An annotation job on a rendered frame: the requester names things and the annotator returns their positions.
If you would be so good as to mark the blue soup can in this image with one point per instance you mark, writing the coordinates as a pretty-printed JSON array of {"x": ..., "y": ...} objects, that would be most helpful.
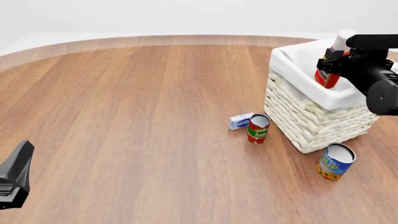
[{"x": 334, "y": 165}]

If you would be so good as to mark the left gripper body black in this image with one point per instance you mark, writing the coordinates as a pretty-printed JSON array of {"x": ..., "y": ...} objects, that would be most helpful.
[{"x": 14, "y": 196}]

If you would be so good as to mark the white woven basket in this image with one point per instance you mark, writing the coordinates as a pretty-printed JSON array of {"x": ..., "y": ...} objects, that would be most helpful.
[{"x": 314, "y": 126}]

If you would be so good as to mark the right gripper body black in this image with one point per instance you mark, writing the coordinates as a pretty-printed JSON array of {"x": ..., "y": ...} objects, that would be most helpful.
[{"x": 362, "y": 63}]

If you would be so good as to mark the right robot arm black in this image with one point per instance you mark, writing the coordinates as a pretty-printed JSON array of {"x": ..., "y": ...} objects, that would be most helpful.
[{"x": 384, "y": 98}]

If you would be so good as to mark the small white and blue box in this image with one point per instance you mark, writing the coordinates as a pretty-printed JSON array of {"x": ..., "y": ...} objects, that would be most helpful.
[{"x": 239, "y": 123}]

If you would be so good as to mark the tomato sauce can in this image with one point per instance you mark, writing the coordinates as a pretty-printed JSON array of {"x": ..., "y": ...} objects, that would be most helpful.
[{"x": 258, "y": 131}]

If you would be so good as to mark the red ketchup bottle white cap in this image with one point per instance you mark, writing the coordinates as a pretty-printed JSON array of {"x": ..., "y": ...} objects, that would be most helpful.
[{"x": 328, "y": 80}]

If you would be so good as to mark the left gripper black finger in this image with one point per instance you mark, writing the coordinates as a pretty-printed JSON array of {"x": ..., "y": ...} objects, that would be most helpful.
[{"x": 18, "y": 163}]

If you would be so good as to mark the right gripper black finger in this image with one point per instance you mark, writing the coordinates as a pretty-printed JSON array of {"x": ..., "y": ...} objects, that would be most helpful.
[
  {"x": 335, "y": 53},
  {"x": 339, "y": 65}
]

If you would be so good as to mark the white cloth basket liner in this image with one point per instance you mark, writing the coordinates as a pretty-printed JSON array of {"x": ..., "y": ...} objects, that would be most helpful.
[{"x": 295, "y": 63}]

